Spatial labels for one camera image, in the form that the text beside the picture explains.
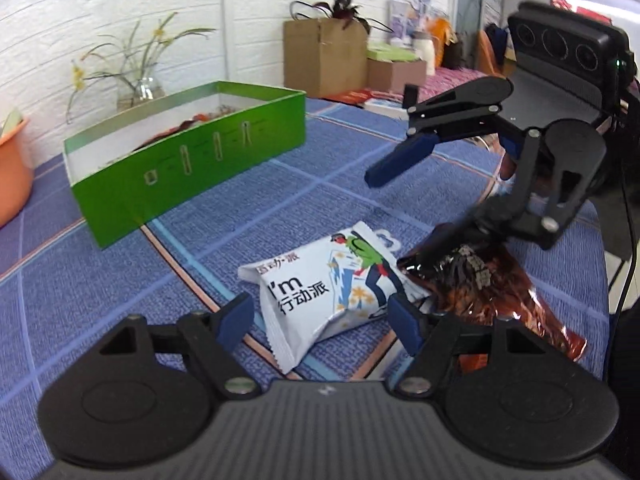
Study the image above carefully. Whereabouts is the pale green plate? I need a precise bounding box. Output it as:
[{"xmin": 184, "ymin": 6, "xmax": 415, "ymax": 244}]
[{"xmin": 0, "ymin": 108, "xmax": 26, "ymax": 137}]

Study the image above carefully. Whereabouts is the pale green lidded box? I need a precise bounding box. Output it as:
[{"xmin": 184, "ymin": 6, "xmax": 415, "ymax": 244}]
[{"xmin": 367, "ymin": 42, "xmax": 417, "ymax": 62}]

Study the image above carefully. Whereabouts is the purple leaf plant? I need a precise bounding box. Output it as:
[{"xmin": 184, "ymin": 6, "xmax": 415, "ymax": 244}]
[{"xmin": 290, "ymin": 0, "xmax": 396, "ymax": 36}]

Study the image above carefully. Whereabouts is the green cardboard box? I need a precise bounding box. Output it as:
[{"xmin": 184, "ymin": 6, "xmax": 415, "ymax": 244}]
[{"xmin": 63, "ymin": 81, "xmax": 307, "ymax": 250}]

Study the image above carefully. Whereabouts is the red checked cloth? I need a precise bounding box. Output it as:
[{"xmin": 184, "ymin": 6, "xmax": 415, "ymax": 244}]
[{"xmin": 320, "ymin": 66, "xmax": 507, "ymax": 113}]

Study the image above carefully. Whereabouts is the red envelope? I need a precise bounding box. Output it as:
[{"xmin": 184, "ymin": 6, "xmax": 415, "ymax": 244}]
[{"xmin": 325, "ymin": 88, "xmax": 382, "ymax": 107}]

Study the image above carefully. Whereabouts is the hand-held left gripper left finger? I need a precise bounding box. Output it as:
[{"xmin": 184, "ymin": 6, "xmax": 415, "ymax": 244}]
[{"xmin": 99, "ymin": 292, "xmax": 261, "ymax": 395}]

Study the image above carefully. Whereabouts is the long dark red snack packet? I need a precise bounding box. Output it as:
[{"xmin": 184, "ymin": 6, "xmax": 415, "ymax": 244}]
[{"xmin": 397, "ymin": 222, "xmax": 589, "ymax": 377}]

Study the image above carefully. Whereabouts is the yellow flowering plant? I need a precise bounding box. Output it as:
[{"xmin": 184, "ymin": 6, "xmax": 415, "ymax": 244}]
[{"xmin": 66, "ymin": 11, "xmax": 217, "ymax": 123}]

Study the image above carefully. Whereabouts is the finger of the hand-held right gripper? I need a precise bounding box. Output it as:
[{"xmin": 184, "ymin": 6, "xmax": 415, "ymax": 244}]
[
  {"xmin": 365, "ymin": 77, "xmax": 527, "ymax": 189},
  {"xmin": 450, "ymin": 127, "xmax": 596, "ymax": 252}
]

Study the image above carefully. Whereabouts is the orange plastic basin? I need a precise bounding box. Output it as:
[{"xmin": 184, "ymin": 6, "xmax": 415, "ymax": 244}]
[{"xmin": 0, "ymin": 110, "xmax": 35, "ymax": 228}]

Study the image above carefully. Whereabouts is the white cartoon snack packet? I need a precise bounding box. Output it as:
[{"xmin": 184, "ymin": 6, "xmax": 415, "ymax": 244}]
[{"xmin": 237, "ymin": 221, "xmax": 432, "ymax": 375}]

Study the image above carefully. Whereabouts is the brown cardboard box with plant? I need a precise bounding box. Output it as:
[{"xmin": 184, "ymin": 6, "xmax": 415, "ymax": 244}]
[{"xmin": 283, "ymin": 16, "xmax": 369, "ymax": 99}]

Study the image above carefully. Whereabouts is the black cable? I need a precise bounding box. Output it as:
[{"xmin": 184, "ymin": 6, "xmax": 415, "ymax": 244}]
[{"xmin": 611, "ymin": 160, "xmax": 640, "ymax": 318}]

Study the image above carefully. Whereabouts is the white bottle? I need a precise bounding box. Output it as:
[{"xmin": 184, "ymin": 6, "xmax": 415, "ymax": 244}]
[{"xmin": 416, "ymin": 31, "xmax": 437, "ymax": 77}]

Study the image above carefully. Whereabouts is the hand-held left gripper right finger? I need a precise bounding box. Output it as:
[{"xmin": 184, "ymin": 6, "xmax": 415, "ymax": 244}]
[{"xmin": 388, "ymin": 293, "xmax": 546, "ymax": 395}]

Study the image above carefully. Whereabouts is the blue checked tablecloth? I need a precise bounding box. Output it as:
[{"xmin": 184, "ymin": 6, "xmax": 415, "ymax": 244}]
[{"xmin": 0, "ymin": 95, "xmax": 612, "ymax": 480}]

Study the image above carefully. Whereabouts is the glass vase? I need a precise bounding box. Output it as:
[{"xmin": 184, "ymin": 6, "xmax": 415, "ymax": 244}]
[{"xmin": 116, "ymin": 76, "xmax": 166, "ymax": 109}]

